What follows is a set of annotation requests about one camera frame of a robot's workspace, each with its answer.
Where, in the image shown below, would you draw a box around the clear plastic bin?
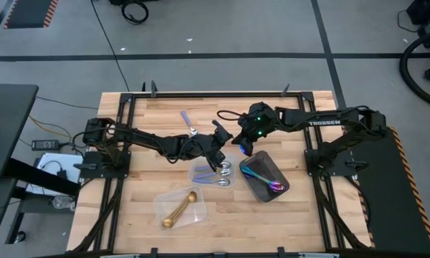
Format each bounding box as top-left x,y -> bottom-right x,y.
188,153 -> 237,189
153,185 -> 209,232

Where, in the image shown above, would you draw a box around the gold spoon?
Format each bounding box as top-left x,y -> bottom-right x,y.
171,191 -> 198,219
166,195 -> 198,226
161,200 -> 193,229

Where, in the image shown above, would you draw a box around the black desk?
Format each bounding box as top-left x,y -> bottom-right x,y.
0,84 -> 39,182

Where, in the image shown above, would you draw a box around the dark grey plastic bin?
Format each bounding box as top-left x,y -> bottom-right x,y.
238,150 -> 290,204

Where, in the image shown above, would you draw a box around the yellow cable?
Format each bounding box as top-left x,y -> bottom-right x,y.
28,114 -> 72,139

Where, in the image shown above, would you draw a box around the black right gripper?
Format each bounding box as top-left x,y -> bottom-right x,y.
231,102 -> 279,157

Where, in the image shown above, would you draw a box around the black power adapter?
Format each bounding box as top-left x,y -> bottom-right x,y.
31,139 -> 60,151

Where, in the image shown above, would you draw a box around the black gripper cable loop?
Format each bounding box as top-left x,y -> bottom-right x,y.
216,110 -> 244,123

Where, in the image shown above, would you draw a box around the thick black hose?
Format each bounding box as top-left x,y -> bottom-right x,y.
399,28 -> 430,112

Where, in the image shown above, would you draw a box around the silver spoon with lilac handle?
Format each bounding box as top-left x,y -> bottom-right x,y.
194,161 -> 232,172
181,110 -> 199,136
193,169 -> 232,179
192,177 -> 231,188

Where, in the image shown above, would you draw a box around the coiled black cable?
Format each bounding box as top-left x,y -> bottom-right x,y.
120,1 -> 150,25

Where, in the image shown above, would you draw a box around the black equipment case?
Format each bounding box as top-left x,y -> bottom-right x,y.
406,0 -> 430,26

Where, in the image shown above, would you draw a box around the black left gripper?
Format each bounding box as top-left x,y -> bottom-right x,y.
190,120 -> 234,173

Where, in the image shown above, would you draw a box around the black mat with striped edge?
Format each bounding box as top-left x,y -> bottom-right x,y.
2,0 -> 59,29
349,125 -> 430,255

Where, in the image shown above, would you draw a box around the black metal table frame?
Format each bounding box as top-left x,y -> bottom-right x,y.
66,82 -> 373,258

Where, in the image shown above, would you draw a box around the white paper sheets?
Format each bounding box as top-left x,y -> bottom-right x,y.
25,153 -> 83,196

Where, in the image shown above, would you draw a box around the long black floor cable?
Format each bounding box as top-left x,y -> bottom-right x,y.
90,0 -> 130,92

